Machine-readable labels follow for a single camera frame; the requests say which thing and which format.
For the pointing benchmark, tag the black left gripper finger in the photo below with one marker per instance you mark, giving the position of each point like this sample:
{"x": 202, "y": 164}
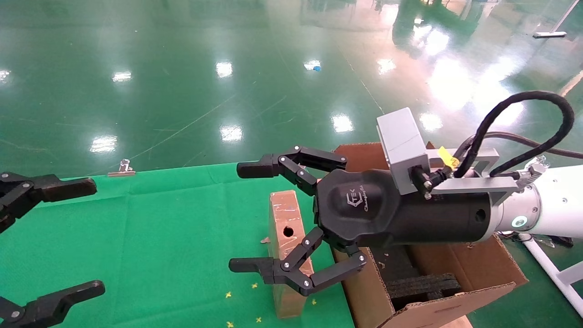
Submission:
{"x": 50, "y": 305}
{"x": 54, "y": 187}

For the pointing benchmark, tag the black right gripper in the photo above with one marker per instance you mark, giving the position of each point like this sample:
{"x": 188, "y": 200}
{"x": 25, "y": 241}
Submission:
{"x": 364, "y": 214}

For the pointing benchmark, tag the slim brown cardboard box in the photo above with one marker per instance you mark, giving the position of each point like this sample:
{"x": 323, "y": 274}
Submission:
{"x": 284, "y": 214}

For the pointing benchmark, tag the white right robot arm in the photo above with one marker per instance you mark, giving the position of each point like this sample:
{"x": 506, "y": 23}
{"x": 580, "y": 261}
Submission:
{"x": 555, "y": 205}

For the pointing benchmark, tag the large open cardboard carton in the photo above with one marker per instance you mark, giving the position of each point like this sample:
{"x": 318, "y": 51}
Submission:
{"x": 364, "y": 296}

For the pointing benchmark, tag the silver binder clip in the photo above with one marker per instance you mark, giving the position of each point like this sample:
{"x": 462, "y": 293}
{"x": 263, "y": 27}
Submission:
{"x": 121, "y": 172}

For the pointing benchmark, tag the green table cloth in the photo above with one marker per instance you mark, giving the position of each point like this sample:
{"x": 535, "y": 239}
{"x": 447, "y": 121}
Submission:
{"x": 159, "y": 237}

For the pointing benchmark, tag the black foam insert block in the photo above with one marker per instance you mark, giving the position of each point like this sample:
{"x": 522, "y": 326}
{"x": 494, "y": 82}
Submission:
{"x": 423, "y": 287}

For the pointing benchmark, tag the white floor squeegee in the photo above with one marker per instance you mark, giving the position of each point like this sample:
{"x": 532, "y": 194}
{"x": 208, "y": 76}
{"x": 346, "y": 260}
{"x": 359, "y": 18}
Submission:
{"x": 549, "y": 34}

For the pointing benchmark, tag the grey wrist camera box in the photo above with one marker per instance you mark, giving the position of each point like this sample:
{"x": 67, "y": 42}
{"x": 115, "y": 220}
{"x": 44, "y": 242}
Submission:
{"x": 401, "y": 146}

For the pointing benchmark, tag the silver camera mounting bracket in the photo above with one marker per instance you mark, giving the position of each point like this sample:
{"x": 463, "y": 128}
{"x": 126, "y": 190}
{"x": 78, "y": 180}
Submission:
{"x": 473, "y": 184}

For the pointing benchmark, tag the white tube frame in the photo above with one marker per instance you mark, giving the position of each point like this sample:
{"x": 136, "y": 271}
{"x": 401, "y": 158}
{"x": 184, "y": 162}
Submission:
{"x": 551, "y": 269}

